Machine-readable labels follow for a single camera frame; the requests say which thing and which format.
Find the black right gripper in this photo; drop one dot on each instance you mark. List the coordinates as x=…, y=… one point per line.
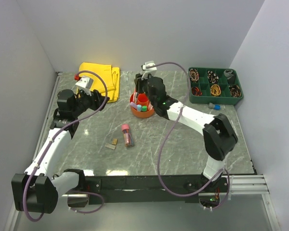
x=138, y=83

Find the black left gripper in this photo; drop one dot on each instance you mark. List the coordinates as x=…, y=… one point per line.
x=98, y=101

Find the purple highlighter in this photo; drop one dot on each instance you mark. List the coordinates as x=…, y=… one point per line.
x=133, y=105

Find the light blue cap highlighter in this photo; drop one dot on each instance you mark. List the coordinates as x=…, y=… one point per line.
x=139, y=108

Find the green black highlighter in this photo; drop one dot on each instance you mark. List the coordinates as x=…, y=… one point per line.
x=144, y=108

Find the brown small eraser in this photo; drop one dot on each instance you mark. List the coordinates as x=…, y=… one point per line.
x=114, y=141

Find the grey tan eraser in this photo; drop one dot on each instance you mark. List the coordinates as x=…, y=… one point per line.
x=110, y=146

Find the pink lid marker tube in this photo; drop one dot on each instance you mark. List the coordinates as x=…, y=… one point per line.
x=127, y=137

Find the brown cap white marker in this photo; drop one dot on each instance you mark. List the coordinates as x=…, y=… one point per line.
x=150, y=106

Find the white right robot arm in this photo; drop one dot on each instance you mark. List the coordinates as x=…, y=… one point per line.
x=219, y=136

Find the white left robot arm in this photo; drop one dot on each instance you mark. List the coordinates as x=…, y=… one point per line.
x=35, y=190

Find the orange round pen holder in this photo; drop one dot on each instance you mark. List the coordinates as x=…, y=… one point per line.
x=142, y=99

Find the yellow folded cloth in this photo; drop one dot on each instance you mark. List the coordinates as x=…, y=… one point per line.
x=110, y=75

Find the green compartment tray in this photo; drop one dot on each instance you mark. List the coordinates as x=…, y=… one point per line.
x=214, y=85

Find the black base beam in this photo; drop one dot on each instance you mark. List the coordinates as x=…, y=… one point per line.
x=133, y=189

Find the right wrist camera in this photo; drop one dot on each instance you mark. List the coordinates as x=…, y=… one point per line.
x=148, y=68

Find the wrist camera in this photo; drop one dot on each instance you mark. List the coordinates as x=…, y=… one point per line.
x=148, y=68
x=84, y=84

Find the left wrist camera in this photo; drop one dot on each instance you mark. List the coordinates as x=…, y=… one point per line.
x=84, y=84

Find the aluminium rail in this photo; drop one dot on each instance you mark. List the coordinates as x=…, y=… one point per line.
x=71, y=182

